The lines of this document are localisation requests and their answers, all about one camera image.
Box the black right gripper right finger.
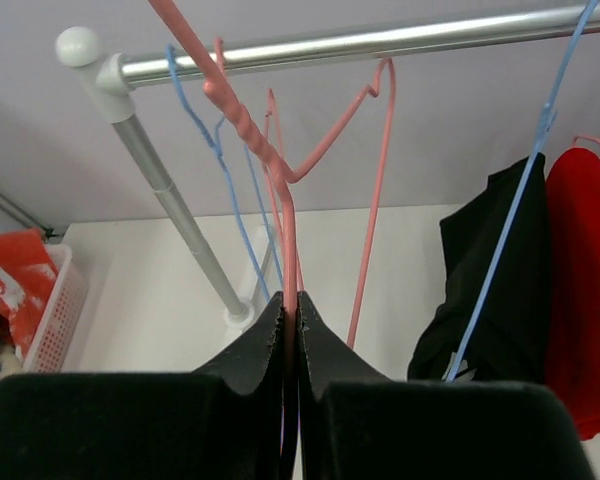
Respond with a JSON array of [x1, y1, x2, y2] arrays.
[[297, 292, 595, 479]]

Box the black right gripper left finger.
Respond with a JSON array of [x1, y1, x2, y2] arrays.
[[0, 295, 284, 479]]

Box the pink hanger with blue trousers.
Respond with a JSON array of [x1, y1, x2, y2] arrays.
[[150, 1, 396, 479]]

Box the orange white patterned trousers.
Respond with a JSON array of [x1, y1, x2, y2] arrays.
[[0, 229, 58, 357]]

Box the blue wire hanger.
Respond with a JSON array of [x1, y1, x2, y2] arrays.
[[165, 44, 282, 302]]

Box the pink wire hanger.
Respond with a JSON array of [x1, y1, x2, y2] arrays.
[[214, 37, 290, 272]]

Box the beige drawstring trousers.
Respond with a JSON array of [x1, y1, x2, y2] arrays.
[[0, 344, 22, 379]]

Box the blue hanger with black trousers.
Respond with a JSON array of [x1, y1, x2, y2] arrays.
[[442, 0, 600, 384]]

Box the red trousers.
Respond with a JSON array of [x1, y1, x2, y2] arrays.
[[545, 147, 600, 440]]

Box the pink hanger with red trousers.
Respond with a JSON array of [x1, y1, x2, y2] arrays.
[[572, 135, 600, 148]]

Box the white plastic basket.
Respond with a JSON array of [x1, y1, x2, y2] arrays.
[[22, 244, 88, 373]]

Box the white clothes rack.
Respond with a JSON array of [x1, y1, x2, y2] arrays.
[[55, 1, 600, 329]]

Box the black drawstring trousers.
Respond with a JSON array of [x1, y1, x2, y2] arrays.
[[407, 154, 551, 384]]

